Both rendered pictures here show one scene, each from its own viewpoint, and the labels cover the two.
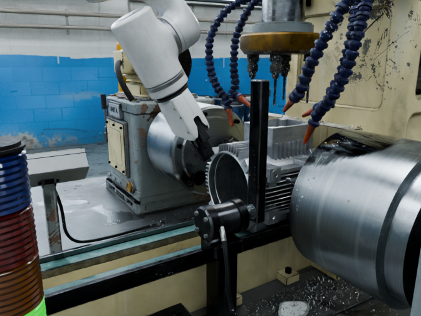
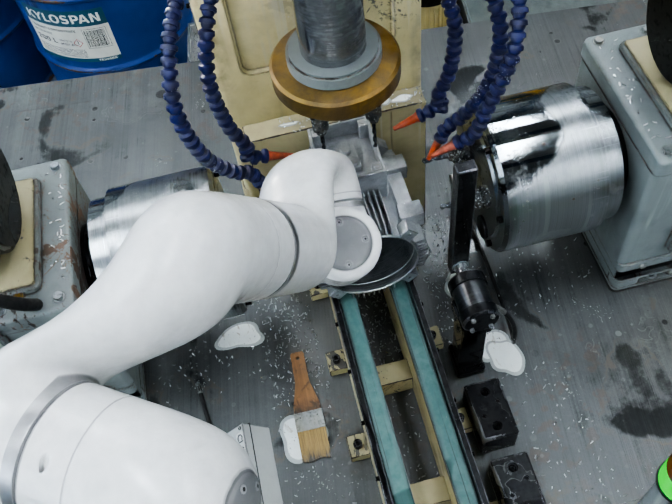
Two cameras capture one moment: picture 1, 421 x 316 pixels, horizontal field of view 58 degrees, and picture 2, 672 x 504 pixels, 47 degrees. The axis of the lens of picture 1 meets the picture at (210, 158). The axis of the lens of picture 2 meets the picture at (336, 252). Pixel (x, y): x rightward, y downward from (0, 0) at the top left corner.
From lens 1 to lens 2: 1.10 m
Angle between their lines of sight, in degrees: 63
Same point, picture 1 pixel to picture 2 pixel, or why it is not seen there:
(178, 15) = (351, 177)
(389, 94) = (404, 22)
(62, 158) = (260, 462)
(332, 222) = (562, 219)
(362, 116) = not seen: hidden behind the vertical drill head
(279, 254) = not seen: hidden behind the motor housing
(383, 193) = (600, 177)
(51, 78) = not seen: outside the picture
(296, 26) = (381, 50)
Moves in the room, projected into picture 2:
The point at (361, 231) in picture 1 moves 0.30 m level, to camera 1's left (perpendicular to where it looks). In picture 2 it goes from (592, 210) to (556, 381)
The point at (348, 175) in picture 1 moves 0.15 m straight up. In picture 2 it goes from (560, 180) to (577, 111)
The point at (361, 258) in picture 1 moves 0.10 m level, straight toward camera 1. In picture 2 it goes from (589, 224) to (645, 258)
